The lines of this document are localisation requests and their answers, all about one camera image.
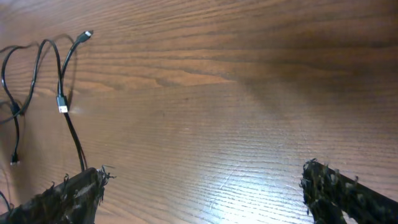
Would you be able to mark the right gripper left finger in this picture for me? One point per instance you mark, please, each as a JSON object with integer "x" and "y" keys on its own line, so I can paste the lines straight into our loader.
{"x": 75, "y": 200}

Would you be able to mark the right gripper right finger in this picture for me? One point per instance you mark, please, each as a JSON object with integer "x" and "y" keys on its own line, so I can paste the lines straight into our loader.
{"x": 329, "y": 195}

